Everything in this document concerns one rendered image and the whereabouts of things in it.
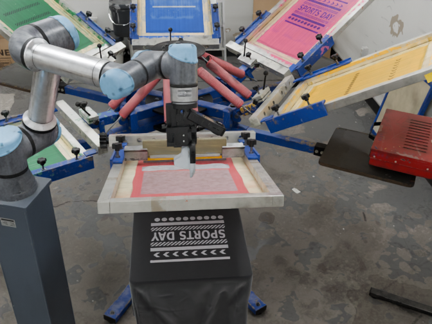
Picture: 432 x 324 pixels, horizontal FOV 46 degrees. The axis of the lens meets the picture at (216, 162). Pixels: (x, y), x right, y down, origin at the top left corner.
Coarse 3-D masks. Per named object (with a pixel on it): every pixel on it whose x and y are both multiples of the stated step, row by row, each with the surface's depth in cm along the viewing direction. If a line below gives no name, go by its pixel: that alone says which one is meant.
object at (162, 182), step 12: (132, 180) 192; (144, 180) 191; (156, 180) 191; (168, 180) 191; (180, 180) 191; (132, 192) 176; (144, 192) 176; (156, 192) 176; (168, 192) 176; (180, 192) 176
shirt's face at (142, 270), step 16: (144, 224) 207; (224, 224) 208; (240, 224) 208; (144, 240) 198; (240, 240) 200; (144, 256) 191; (240, 256) 192; (144, 272) 184; (160, 272) 184; (176, 272) 185; (192, 272) 185; (208, 272) 185; (224, 272) 185; (240, 272) 185
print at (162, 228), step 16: (160, 224) 207; (176, 224) 207; (192, 224) 207; (208, 224) 208; (160, 240) 199; (176, 240) 199; (192, 240) 199; (208, 240) 199; (224, 240) 200; (160, 256) 191; (176, 256) 191; (192, 256) 192; (208, 256) 192; (224, 256) 192
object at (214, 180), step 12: (216, 168) 207; (228, 168) 207; (192, 180) 191; (204, 180) 191; (216, 180) 190; (228, 180) 190; (240, 180) 190; (192, 192) 176; (204, 192) 176; (216, 192) 176; (228, 192) 175; (240, 192) 175
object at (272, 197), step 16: (256, 160) 206; (112, 176) 184; (256, 176) 188; (112, 192) 165; (272, 192) 163; (112, 208) 156; (128, 208) 156; (144, 208) 157; (160, 208) 158; (176, 208) 158; (192, 208) 158; (208, 208) 159; (224, 208) 160
